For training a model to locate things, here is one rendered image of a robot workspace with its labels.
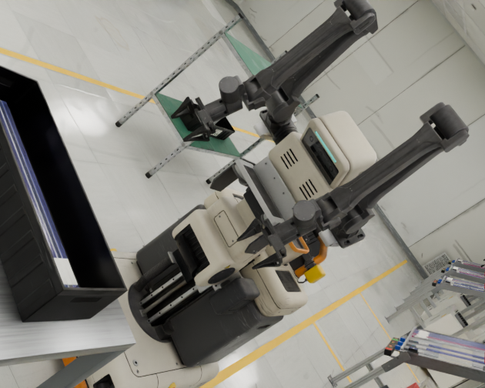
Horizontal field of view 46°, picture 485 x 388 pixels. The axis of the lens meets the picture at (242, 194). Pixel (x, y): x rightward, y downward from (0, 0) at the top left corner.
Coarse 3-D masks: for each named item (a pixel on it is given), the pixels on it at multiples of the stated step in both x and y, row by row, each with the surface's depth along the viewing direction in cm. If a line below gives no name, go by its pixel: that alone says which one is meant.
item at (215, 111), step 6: (198, 102) 167; (210, 102) 168; (216, 102) 166; (204, 108) 166; (210, 108) 166; (216, 108) 166; (222, 108) 166; (210, 114) 166; (216, 114) 166; (222, 114) 167; (210, 120) 164; (216, 120) 168; (210, 126) 165
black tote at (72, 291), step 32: (0, 96) 132; (32, 96) 134; (0, 128) 112; (32, 128) 132; (0, 160) 110; (32, 160) 130; (64, 160) 125; (0, 192) 109; (64, 192) 124; (0, 224) 107; (32, 224) 103; (64, 224) 122; (96, 224) 118; (0, 256) 106; (32, 256) 102; (96, 256) 117; (32, 288) 101; (64, 288) 98; (96, 288) 105; (32, 320) 102
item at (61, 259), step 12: (0, 108) 127; (12, 120) 128; (12, 132) 125; (12, 144) 123; (24, 156) 123; (24, 168) 121; (24, 180) 118; (36, 180) 122; (36, 192) 119; (36, 204) 117; (48, 216) 118; (48, 228) 115; (48, 240) 113; (60, 240) 116; (60, 252) 114; (60, 264) 111; (72, 276) 112
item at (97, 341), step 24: (0, 264) 105; (0, 288) 102; (0, 312) 98; (120, 312) 125; (0, 336) 95; (24, 336) 99; (48, 336) 104; (72, 336) 109; (96, 336) 114; (120, 336) 120; (0, 360) 93; (24, 360) 98; (96, 360) 123; (48, 384) 128; (72, 384) 127
